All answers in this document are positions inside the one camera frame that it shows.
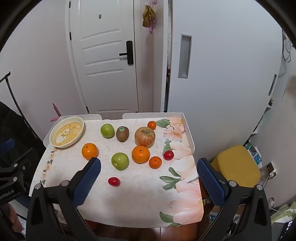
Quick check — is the blue patterned box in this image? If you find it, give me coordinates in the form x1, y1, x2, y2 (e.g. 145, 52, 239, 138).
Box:
245, 142, 263, 167

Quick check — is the white wall socket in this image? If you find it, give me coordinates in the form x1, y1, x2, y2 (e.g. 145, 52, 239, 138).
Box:
266, 162, 278, 179

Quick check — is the person's left hand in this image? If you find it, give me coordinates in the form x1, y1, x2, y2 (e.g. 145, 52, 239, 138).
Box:
0, 203, 23, 233

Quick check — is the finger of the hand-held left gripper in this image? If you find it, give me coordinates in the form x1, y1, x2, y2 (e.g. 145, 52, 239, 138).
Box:
0, 138, 16, 154
0, 147, 40, 171

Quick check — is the white sliding door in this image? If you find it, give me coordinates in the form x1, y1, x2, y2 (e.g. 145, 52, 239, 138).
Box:
161, 0, 285, 149

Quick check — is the yellow stool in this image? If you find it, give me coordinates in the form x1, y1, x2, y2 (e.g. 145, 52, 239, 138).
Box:
210, 145, 261, 188

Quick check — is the black door lock handle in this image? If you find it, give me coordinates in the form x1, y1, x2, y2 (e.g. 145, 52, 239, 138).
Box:
119, 41, 134, 65

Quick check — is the green apple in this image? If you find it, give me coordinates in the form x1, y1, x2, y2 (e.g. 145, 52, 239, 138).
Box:
111, 152, 129, 171
100, 123, 115, 139

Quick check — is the large orange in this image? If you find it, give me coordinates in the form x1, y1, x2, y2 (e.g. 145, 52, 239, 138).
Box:
81, 143, 99, 160
132, 145, 150, 164

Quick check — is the brown kiwi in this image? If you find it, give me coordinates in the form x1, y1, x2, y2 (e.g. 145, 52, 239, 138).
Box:
116, 126, 130, 143

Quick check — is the white panelled door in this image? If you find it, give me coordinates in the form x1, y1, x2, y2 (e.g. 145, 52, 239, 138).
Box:
65, 0, 154, 114

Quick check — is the black jacket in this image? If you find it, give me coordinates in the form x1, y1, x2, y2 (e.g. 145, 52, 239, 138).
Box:
0, 101, 45, 202

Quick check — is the white table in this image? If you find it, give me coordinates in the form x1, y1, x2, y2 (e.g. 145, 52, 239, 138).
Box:
29, 112, 205, 230

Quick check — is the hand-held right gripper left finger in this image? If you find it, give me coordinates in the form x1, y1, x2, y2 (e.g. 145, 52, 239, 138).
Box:
26, 157, 102, 241

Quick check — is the yellow bear print plate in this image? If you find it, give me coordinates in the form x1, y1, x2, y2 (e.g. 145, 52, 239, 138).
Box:
49, 116, 85, 149

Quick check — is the green striped cloth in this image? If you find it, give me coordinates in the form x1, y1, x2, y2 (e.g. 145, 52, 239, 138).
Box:
270, 202, 296, 225

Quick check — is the black coat rack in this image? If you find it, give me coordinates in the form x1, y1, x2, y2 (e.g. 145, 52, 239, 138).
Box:
0, 71, 45, 149

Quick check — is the black hanging cable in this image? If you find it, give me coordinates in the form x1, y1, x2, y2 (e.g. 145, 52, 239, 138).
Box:
282, 29, 292, 63

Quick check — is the brown hanging cloth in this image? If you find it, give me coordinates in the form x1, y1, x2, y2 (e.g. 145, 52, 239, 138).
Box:
142, 5, 156, 28

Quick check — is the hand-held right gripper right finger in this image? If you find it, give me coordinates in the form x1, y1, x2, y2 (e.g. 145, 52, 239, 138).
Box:
196, 158, 272, 241

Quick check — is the grey recessed door handle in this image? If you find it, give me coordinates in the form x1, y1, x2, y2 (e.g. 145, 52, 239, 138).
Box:
178, 34, 192, 79
268, 74, 277, 96

